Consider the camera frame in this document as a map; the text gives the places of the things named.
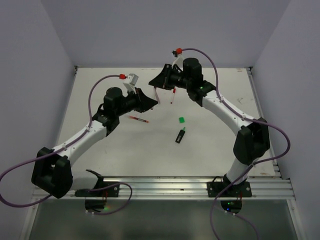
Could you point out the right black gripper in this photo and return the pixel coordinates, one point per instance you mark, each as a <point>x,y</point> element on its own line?
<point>163,79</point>

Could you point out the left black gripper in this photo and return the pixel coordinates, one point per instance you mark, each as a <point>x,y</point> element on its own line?
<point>143,103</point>

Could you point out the green black highlighter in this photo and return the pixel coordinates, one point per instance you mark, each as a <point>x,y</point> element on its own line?
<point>180,135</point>

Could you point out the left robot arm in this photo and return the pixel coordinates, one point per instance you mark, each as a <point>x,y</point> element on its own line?
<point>52,171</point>

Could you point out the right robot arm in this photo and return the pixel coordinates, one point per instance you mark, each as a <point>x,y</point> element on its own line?
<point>252,139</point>

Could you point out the pink clear pen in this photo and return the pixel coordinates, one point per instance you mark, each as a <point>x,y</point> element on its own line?
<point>156,96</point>

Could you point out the orange clear pen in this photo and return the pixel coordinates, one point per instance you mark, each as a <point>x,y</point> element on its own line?
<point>138,119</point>

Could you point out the red white marker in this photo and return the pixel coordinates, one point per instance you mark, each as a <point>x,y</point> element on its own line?
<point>173,96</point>

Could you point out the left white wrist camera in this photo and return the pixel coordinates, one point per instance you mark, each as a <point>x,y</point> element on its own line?
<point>130,82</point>

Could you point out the left black base bracket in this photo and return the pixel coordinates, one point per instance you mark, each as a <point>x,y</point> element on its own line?
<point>107,191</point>

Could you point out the black base bracket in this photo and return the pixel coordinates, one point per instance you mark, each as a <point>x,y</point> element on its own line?
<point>217,188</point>
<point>107,191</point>

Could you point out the right black base bracket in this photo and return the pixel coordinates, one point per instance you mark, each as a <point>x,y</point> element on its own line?
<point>217,188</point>

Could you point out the aluminium mounting rail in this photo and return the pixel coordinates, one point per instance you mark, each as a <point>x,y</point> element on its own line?
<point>197,188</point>

